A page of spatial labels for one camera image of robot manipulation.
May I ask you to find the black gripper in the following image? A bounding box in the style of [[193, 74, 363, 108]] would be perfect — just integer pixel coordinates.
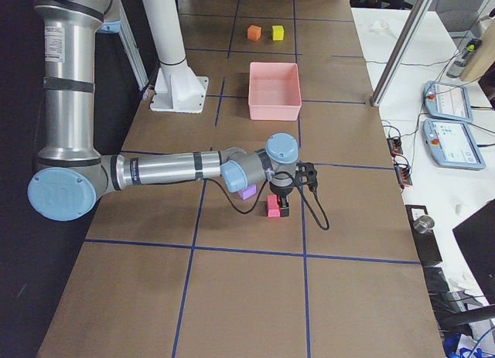
[[269, 179, 294, 217]]

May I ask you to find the red foam block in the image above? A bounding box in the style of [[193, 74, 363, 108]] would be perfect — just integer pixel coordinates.
[[266, 194, 281, 218]]

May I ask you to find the yellow foam block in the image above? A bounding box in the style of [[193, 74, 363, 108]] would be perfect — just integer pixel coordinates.
[[271, 25, 285, 41]]

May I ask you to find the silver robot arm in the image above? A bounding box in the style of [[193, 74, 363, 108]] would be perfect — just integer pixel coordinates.
[[27, 0, 303, 221]]

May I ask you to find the pink plastic bin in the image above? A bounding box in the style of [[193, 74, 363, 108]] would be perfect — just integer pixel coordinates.
[[248, 62, 302, 121]]

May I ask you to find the purple foam block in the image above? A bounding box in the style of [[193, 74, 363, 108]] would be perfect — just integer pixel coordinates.
[[237, 184, 258, 200]]

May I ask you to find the orange terminal block strip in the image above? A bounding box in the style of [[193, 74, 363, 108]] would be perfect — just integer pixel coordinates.
[[387, 136, 412, 189]]

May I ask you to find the steel cup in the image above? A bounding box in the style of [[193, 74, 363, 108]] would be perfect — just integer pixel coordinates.
[[413, 215, 435, 234]]

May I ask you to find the lower teach pendant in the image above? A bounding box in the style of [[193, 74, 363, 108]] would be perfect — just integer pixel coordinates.
[[422, 118, 486, 171]]

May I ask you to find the teach pendant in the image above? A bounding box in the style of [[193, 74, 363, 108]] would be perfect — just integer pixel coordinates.
[[423, 81, 473, 123], [422, 118, 486, 171]]

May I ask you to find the orange foam block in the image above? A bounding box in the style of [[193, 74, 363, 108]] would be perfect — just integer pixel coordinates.
[[247, 25, 262, 42]]

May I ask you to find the upper teach pendant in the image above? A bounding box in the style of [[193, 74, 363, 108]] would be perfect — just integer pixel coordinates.
[[423, 81, 473, 123]]

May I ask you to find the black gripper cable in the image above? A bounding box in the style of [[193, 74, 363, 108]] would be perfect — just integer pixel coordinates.
[[204, 171, 330, 231]]

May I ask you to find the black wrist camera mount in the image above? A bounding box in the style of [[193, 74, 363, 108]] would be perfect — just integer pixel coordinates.
[[295, 162, 318, 193]]

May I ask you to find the white pedestal post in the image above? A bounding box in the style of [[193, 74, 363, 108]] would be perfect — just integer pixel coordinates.
[[142, 0, 209, 114]]

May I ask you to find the aluminium frame post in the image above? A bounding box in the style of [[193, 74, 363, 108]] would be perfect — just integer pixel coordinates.
[[370, 0, 433, 107]]

